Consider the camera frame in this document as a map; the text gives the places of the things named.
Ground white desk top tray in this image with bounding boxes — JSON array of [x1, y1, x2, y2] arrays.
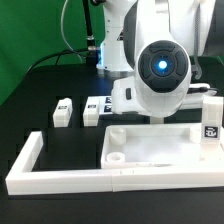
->
[[101, 123, 224, 169]]

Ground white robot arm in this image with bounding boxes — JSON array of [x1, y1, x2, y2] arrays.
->
[[96, 0, 224, 118]]

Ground AprilTag marker sheet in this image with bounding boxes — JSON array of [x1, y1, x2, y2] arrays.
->
[[86, 96, 112, 115]]

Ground grey looping cable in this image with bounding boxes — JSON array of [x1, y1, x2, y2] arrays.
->
[[59, 0, 84, 64]]

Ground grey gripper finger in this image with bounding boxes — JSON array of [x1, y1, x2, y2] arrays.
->
[[188, 86, 210, 94]]

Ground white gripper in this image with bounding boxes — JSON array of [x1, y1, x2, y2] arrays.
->
[[110, 77, 214, 118]]

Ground black cables on table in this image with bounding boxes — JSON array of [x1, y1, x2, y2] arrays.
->
[[25, 48, 90, 75]]

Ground white U-shaped frame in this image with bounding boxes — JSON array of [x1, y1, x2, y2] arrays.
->
[[5, 131, 224, 195]]

